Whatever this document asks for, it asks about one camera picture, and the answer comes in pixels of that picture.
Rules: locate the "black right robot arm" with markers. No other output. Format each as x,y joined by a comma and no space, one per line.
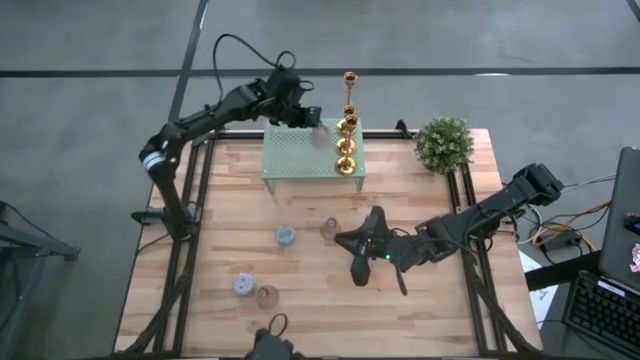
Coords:
500,205

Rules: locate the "green potted plant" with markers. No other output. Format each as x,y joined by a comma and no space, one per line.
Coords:
444,145

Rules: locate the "blue-grey round candle holder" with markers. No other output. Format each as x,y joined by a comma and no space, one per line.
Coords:
285,235

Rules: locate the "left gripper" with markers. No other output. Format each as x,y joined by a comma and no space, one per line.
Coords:
292,102

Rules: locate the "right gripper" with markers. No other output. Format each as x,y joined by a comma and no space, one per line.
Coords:
380,245

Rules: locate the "black power adapter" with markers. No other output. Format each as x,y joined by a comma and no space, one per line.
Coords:
561,243

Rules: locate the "black aluminium table frame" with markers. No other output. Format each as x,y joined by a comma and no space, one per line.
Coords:
385,134

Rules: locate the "grey metal stand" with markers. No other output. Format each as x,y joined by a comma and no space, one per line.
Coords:
30,240

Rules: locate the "black frame bracket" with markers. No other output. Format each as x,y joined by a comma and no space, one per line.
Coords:
402,128

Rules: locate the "grey laptop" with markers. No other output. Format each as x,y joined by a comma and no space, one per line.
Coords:
620,215

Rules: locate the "black keyboard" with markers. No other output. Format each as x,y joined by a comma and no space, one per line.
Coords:
600,310

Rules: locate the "tall gold candlestick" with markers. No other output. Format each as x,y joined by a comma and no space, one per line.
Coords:
350,78

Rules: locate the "green perforated metal shelf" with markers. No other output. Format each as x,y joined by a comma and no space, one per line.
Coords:
295,160

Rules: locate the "white paper sheet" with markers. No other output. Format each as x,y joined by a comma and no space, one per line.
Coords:
542,300

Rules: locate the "pale speckled round candle holder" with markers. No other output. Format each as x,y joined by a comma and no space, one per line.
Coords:
243,284

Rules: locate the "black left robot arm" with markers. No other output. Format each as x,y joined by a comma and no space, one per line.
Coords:
210,112

